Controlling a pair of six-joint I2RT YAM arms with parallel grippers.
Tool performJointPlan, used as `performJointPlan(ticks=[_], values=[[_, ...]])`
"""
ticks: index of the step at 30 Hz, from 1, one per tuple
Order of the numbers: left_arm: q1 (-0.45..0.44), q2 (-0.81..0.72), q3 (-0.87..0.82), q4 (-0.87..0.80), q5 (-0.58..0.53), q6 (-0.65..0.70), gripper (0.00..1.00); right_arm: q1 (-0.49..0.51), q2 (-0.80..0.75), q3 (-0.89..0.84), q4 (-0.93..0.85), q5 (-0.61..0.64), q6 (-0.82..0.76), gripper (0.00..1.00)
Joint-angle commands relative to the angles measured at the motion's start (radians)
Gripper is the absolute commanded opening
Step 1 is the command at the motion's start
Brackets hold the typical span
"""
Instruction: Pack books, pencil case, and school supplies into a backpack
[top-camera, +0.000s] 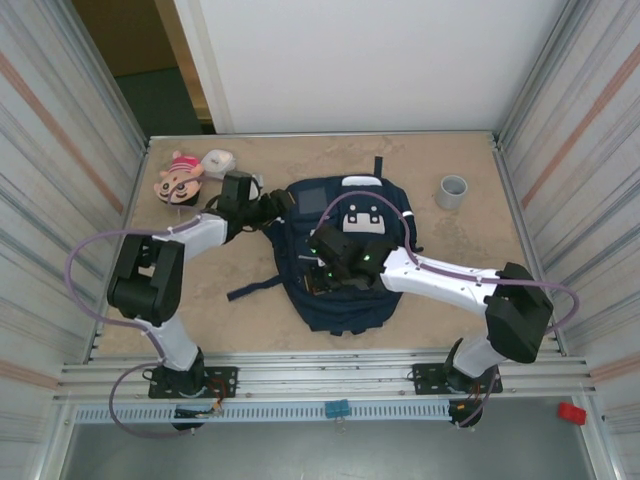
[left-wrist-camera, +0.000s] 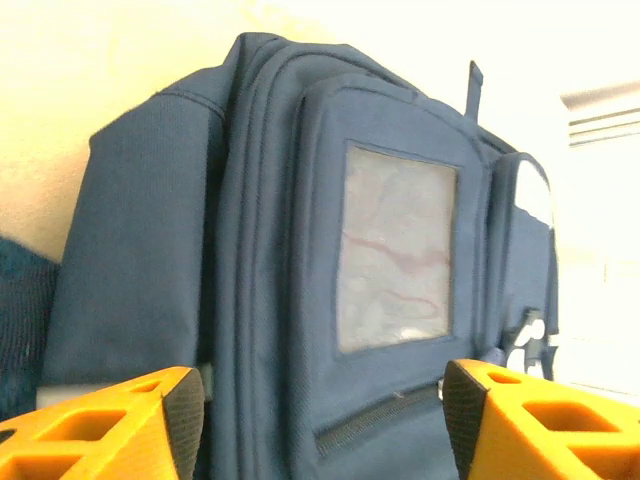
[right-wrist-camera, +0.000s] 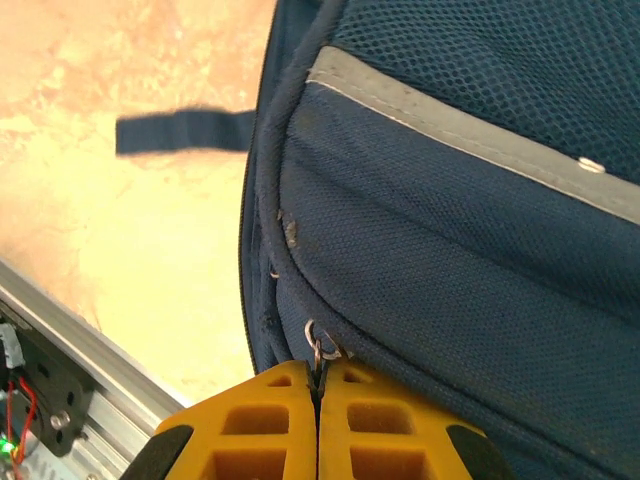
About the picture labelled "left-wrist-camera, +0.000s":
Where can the navy blue backpack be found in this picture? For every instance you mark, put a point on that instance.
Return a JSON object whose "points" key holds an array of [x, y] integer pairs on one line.
{"points": [[250, 250]]}

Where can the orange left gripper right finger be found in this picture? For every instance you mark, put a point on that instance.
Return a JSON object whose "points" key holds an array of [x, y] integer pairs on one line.
{"points": [[560, 435]]}

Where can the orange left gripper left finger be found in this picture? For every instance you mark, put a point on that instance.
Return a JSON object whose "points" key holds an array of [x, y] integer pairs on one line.
{"points": [[100, 435]]}

